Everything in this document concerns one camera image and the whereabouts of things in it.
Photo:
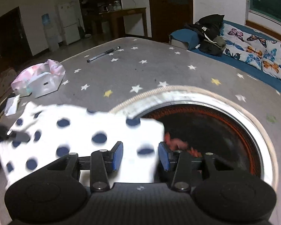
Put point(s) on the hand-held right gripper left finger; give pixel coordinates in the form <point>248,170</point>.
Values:
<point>118,155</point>

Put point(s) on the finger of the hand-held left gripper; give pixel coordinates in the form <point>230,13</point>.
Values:
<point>18,136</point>

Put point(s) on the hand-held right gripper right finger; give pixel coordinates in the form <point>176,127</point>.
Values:
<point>162,156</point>

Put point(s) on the white polka dot pants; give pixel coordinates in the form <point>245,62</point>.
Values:
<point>79,131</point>

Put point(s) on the small white paper packet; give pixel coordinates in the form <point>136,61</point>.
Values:
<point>12,105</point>

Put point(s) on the white paper box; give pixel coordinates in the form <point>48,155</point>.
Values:
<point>45,86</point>

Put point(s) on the round built-in table heater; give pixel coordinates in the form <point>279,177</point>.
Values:
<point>224,131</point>

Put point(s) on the grey star-print table cover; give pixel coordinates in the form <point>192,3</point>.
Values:
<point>154,65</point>

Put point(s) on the dark wooden door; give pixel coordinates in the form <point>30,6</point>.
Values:
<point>10,35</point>

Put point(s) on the black pen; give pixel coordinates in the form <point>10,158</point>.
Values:
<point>103,54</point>

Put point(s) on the white water dispenser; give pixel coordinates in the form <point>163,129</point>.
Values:
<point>49,32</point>

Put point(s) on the olive green cloth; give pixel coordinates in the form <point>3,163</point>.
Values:
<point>214,46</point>

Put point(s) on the white refrigerator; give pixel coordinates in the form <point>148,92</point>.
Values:
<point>69,23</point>

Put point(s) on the blue sofa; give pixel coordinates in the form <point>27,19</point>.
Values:
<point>260,75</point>

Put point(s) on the black bag on sofa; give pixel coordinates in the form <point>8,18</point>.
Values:
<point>206,27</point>

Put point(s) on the wooden desk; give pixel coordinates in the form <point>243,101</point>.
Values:
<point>128,13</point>

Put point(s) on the butterfly print pillow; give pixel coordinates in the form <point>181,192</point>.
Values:
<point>255,46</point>

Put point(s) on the brown wooden door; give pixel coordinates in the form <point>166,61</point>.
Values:
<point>169,9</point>

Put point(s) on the glass jar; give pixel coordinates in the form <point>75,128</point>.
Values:
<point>117,5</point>

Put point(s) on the dark wooden shelf cabinet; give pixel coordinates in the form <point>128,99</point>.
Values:
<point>93,2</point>

